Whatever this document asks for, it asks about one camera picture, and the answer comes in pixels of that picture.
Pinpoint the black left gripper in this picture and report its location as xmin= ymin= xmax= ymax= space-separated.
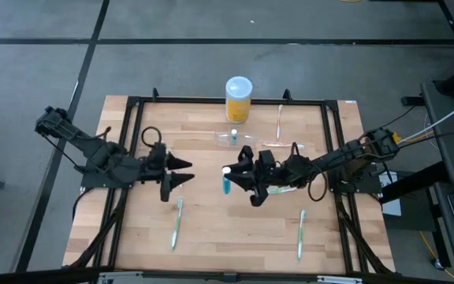
xmin=139 ymin=151 xmax=195 ymax=204

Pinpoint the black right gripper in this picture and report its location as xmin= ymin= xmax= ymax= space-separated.
xmin=222 ymin=144 xmax=295 ymax=208

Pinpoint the green toothbrush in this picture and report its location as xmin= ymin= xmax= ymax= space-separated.
xmin=170 ymin=196 xmax=184 ymax=252
xmin=266 ymin=185 xmax=299 ymax=196
xmin=296 ymin=208 xmax=307 ymax=262

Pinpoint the orange toothbrush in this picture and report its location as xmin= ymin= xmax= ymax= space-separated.
xmin=275 ymin=103 xmax=285 ymax=142
xmin=261 ymin=140 xmax=306 ymax=149

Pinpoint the clear acrylic organizer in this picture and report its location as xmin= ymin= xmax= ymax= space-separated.
xmin=214 ymin=129 xmax=259 ymax=149

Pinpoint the yellow white wipes canister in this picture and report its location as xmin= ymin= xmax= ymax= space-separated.
xmin=225 ymin=76 xmax=254 ymax=125

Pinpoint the white box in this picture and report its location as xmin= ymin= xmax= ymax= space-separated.
xmin=379 ymin=170 xmax=403 ymax=218

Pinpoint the dark grey desk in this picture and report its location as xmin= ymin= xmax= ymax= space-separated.
xmin=421 ymin=80 xmax=454 ymax=284

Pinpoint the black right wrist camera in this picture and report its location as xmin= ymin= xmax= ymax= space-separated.
xmin=257 ymin=148 xmax=277 ymax=166

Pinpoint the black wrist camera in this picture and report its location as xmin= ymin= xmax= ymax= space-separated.
xmin=257 ymin=148 xmax=277 ymax=166
xmin=147 ymin=141 xmax=168 ymax=159

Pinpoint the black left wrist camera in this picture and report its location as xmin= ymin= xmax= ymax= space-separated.
xmin=147 ymin=141 xmax=168 ymax=159

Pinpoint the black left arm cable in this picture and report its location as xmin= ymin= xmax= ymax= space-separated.
xmin=140 ymin=125 xmax=163 ymax=150

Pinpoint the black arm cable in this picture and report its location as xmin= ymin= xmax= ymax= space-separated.
xmin=307 ymin=162 xmax=329 ymax=203
xmin=140 ymin=125 xmax=163 ymax=150

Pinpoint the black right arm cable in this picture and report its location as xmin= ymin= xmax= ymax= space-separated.
xmin=307 ymin=162 xmax=329 ymax=203

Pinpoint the black table frame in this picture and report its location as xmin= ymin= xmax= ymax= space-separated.
xmin=63 ymin=87 xmax=397 ymax=284

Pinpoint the yellow cable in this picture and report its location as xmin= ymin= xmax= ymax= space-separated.
xmin=419 ymin=231 xmax=454 ymax=284

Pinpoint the white cable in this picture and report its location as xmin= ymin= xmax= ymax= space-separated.
xmin=399 ymin=95 xmax=454 ymax=144

